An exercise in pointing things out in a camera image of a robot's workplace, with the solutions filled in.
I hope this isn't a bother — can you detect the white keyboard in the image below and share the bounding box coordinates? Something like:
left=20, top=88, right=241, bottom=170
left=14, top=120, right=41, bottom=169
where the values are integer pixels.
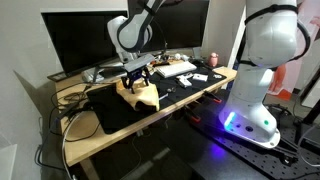
left=154, top=60, right=198, bottom=79

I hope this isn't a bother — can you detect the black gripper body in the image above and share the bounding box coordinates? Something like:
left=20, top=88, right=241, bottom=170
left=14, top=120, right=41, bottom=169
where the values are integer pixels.
left=120, top=64, right=151, bottom=85

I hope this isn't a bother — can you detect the orange patterned board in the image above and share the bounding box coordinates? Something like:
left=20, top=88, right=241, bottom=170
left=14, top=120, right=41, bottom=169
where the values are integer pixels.
left=268, top=63, right=296, bottom=102

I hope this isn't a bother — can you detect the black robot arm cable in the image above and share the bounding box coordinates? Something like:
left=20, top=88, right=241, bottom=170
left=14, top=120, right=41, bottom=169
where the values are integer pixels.
left=238, top=3, right=312, bottom=69

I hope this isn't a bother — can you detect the white square box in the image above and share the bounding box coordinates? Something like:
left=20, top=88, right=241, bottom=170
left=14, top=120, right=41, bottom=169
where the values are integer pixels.
left=192, top=73, right=209, bottom=83

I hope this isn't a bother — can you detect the small black monitor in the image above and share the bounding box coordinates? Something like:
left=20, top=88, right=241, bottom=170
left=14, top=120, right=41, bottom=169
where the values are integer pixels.
left=40, top=9, right=135, bottom=77

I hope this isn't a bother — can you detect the black desk cable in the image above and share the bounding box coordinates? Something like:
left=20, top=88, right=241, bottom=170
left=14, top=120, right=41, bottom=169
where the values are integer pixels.
left=34, top=82, right=103, bottom=169

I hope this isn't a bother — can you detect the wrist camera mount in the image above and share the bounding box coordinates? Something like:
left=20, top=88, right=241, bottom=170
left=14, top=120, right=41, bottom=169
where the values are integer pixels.
left=123, top=54, right=156, bottom=73

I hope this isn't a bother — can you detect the orange handled clamp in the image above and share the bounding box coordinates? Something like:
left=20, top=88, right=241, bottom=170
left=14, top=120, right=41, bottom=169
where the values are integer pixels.
left=184, top=106, right=202, bottom=123
left=202, top=90, right=223, bottom=105

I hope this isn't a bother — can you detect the small white card box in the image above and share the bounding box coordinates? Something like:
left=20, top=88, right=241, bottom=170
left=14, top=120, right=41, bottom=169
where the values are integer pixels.
left=176, top=75, right=194, bottom=89

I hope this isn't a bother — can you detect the pink pig toy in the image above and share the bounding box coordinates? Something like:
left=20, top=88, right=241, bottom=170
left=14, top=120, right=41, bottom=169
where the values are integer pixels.
left=207, top=52, right=221, bottom=68

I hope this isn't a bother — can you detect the silver monitor stand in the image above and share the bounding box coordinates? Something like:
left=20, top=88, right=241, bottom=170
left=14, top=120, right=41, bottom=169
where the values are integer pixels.
left=81, top=64, right=128, bottom=84

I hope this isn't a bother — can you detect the yellow towel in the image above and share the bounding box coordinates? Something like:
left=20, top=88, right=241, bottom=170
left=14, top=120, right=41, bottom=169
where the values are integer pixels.
left=115, top=79, right=161, bottom=112

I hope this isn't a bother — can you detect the large black monitor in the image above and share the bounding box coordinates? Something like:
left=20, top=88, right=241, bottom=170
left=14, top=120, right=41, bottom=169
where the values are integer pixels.
left=143, top=0, right=211, bottom=53

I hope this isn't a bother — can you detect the black perforated breadboard base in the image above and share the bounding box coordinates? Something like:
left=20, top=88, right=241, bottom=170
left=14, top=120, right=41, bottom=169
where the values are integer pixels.
left=191, top=89, right=320, bottom=180

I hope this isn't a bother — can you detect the black desk mat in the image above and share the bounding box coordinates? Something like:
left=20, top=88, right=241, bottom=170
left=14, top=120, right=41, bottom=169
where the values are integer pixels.
left=85, top=64, right=228, bottom=135

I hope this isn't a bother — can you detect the white cable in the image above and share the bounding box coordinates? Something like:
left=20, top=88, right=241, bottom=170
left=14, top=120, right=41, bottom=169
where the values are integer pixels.
left=61, top=111, right=85, bottom=180

